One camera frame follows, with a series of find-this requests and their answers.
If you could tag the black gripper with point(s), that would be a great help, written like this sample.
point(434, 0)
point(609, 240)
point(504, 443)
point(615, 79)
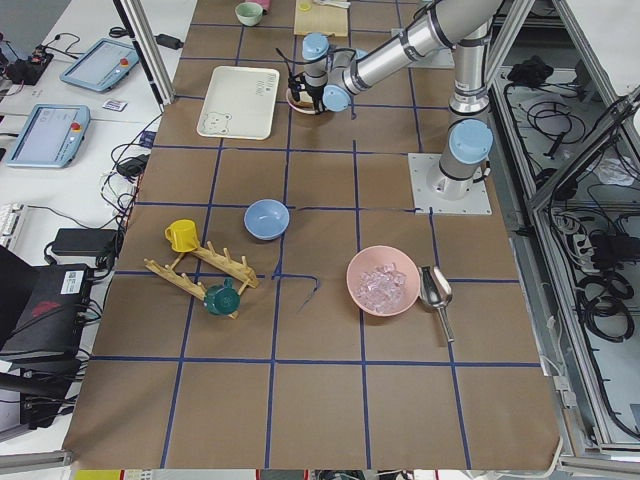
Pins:
point(315, 92)

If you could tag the cream round plate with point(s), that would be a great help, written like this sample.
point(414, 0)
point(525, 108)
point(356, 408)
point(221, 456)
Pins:
point(303, 105)

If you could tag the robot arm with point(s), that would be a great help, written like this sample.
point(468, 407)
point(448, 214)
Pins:
point(332, 76)

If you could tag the cream bear tray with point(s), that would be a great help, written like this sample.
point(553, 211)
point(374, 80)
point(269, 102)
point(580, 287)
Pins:
point(239, 103)

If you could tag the wooden cutting board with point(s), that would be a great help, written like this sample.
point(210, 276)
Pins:
point(321, 19)

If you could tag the green bowl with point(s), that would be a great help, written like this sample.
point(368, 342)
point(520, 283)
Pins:
point(249, 13)

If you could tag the pink cloth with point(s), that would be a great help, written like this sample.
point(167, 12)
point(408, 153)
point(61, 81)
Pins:
point(265, 4)

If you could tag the white plastic spoon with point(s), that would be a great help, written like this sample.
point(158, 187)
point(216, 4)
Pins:
point(334, 3)

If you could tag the blue bowl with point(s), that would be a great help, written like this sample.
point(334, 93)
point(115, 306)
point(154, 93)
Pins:
point(266, 219)

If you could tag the black power adapter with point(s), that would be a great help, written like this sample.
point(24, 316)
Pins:
point(169, 41)

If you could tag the yellow mug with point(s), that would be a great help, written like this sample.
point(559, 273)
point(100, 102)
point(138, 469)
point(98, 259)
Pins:
point(182, 235)

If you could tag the teach pendant far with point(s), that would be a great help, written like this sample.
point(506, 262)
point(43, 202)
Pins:
point(102, 66)

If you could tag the teach pendant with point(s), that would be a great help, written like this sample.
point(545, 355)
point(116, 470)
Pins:
point(51, 136)
point(102, 66)

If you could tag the pink bowl with ice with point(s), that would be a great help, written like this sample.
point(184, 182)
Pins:
point(383, 280)

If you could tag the dark green mug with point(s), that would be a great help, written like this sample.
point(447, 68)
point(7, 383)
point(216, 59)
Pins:
point(222, 299)

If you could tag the metal scoop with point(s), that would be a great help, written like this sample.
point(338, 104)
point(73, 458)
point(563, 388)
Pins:
point(436, 294)

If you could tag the teach pendant near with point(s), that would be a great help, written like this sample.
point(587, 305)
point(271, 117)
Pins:
point(51, 136)

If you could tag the black laptop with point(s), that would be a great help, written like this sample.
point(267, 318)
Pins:
point(41, 309)

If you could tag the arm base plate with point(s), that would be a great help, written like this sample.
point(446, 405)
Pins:
point(433, 192)
point(440, 57)

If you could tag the aluminium frame post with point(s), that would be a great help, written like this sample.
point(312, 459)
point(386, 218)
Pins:
point(135, 22)

